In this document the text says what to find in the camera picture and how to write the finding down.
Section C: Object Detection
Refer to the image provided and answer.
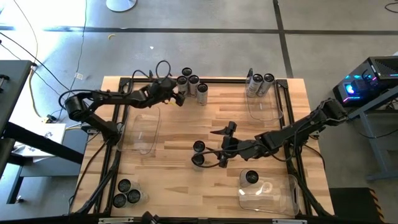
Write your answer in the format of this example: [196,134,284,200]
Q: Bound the white edge bracket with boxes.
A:
[272,218,308,224]
[98,217,134,224]

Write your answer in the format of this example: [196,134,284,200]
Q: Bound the black floor cable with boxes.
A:
[0,32,72,94]
[384,1,398,14]

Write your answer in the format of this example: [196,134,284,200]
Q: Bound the dark grey side desk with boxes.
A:
[0,60,86,205]

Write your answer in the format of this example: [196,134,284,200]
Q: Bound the brown cable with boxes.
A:
[68,141,106,215]

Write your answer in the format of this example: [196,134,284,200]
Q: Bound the thin grey floor cable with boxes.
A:
[58,0,88,119]

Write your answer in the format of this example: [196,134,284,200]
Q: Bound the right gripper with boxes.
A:
[210,121,251,169]

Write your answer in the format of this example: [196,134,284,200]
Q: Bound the black computer cable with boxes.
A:
[345,116,398,147]

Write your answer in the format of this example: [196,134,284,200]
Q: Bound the grey metal stand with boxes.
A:
[343,88,398,183]

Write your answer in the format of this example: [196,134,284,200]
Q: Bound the clear plastic bin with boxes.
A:
[238,173,300,217]
[245,73,284,122]
[118,106,162,156]

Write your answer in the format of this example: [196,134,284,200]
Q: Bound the white paper sheets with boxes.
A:
[17,123,67,158]

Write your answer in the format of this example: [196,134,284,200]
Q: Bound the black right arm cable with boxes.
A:
[191,146,299,169]

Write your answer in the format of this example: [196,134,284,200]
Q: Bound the black desktop computer RGB lights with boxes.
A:
[332,55,398,108]

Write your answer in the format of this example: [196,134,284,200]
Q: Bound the white round stand base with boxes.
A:
[105,0,138,13]

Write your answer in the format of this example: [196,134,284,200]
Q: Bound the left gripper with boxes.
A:
[147,77,187,107]

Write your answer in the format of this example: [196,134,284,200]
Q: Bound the black case hazard stripes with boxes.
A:
[328,187,388,224]

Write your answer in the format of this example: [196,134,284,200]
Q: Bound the yellow floor cable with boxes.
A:
[12,0,43,118]

